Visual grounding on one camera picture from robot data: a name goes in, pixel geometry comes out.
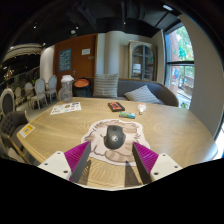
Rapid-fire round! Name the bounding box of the white tube with orange cap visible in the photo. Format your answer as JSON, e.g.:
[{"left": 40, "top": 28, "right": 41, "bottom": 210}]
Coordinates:
[{"left": 137, "top": 102, "right": 148, "bottom": 115}]

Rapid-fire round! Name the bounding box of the dark grey tufted armchair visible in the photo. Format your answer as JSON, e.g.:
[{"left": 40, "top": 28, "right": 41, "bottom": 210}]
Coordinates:
[{"left": 0, "top": 110, "right": 34, "bottom": 164}]

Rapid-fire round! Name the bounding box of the large black-framed window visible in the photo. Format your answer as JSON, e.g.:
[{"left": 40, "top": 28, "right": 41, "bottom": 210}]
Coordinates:
[{"left": 164, "top": 24, "right": 195, "bottom": 109}]

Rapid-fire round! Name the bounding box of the glass-door display cabinet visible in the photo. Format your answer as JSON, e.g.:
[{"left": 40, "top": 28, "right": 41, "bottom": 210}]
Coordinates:
[{"left": 127, "top": 39, "right": 158, "bottom": 82}]

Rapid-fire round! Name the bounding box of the grey curved sofa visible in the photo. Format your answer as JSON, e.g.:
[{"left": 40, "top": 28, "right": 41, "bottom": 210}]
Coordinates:
[{"left": 89, "top": 78, "right": 180, "bottom": 108}]

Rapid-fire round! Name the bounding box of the small green pack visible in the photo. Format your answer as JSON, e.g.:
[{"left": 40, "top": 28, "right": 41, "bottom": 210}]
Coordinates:
[{"left": 118, "top": 111, "right": 137, "bottom": 120}]

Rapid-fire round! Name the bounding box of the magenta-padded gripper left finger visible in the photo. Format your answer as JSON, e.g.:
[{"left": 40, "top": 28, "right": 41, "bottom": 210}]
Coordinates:
[{"left": 37, "top": 140, "right": 92, "bottom": 184}]

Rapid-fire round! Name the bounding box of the yellow table sticker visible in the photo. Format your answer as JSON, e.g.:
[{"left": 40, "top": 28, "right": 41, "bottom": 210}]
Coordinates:
[{"left": 19, "top": 123, "right": 36, "bottom": 139}]

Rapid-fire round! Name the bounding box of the blue wall poster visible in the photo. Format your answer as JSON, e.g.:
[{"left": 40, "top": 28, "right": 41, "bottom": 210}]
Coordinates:
[{"left": 58, "top": 48, "right": 73, "bottom": 73}]

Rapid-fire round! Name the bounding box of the large striped grey cushion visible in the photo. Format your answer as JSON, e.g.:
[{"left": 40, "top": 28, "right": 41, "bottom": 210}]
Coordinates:
[{"left": 92, "top": 73, "right": 120, "bottom": 99}]

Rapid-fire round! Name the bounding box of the clear bottle with white lid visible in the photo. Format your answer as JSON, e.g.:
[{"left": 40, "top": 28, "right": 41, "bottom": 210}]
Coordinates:
[{"left": 60, "top": 74, "right": 75, "bottom": 103}]

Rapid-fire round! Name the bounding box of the cat-shaped mouse pad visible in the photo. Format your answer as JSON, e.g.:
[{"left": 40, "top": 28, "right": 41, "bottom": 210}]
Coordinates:
[{"left": 80, "top": 118, "right": 151, "bottom": 167}]

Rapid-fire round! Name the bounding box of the black box with orange print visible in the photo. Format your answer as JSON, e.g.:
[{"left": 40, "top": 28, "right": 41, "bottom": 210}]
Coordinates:
[{"left": 107, "top": 101, "right": 126, "bottom": 113}]

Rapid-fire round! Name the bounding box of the row of pale dining chairs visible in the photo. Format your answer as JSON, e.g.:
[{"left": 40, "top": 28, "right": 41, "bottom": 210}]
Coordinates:
[{"left": 13, "top": 74, "right": 59, "bottom": 110}]

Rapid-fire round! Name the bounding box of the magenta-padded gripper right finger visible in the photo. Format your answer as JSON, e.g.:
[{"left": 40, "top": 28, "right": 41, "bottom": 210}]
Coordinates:
[{"left": 131, "top": 141, "right": 184, "bottom": 185}]

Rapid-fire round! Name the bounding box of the white sticker sheet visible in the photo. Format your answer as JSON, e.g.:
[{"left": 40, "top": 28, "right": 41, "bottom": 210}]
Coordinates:
[{"left": 49, "top": 101, "right": 83, "bottom": 116}]

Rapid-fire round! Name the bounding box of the black computer mouse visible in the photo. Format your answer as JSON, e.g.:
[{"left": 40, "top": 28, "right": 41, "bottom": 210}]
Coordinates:
[{"left": 103, "top": 124, "right": 127, "bottom": 151}]

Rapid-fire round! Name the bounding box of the oval-back dark chair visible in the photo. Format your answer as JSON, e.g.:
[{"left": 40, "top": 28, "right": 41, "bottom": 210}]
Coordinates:
[{"left": 0, "top": 88, "right": 17, "bottom": 117}]

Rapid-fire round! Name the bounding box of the black bag with orange top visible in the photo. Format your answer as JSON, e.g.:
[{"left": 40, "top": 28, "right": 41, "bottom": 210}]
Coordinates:
[{"left": 72, "top": 77, "right": 93, "bottom": 98}]

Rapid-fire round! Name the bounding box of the small striped grey cushion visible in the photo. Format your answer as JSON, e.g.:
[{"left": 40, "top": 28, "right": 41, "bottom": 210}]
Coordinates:
[{"left": 123, "top": 84, "right": 162, "bottom": 105}]

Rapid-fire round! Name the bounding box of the brown wooden door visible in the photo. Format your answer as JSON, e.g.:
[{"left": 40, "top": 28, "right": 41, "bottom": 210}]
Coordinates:
[{"left": 53, "top": 33, "right": 99, "bottom": 91}]

